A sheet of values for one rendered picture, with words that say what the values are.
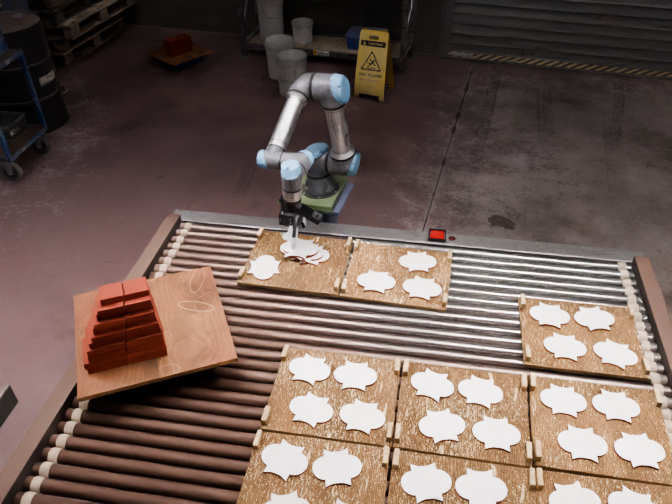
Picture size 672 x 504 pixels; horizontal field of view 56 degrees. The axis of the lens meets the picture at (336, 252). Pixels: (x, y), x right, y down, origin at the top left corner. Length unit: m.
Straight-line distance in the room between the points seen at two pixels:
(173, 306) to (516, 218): 2.90
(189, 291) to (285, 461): 0.76
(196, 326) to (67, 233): 2.60
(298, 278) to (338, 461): 0.85
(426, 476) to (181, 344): 0.90
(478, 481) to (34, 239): 3.58
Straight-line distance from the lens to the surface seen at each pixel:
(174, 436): 2.13
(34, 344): 3.96
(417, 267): 2.59
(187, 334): 2.23
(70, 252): 4.55
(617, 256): 2.91
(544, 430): 2.14
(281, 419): 2.08
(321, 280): 2.53
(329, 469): 1.96
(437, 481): 1.96
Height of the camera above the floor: 2.60
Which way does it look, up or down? 38 degrees down
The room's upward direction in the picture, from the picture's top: 1 degrees counter-clockwise
